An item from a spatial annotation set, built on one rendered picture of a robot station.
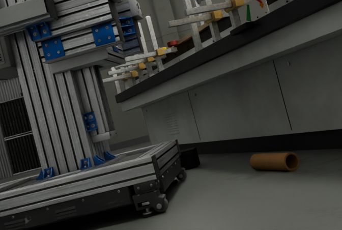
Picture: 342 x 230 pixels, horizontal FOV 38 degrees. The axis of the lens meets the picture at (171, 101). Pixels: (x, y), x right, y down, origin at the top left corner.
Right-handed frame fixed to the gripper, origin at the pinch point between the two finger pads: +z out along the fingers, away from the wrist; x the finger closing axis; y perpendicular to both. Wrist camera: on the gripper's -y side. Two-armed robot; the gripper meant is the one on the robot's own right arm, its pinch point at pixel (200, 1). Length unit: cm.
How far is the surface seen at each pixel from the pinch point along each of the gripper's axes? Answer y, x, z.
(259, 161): -13, -9, 78
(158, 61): -31, -152, 5
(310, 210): 22, 76, 83
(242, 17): -29.5, -17.2, 7.5
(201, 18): -23, -49, -2
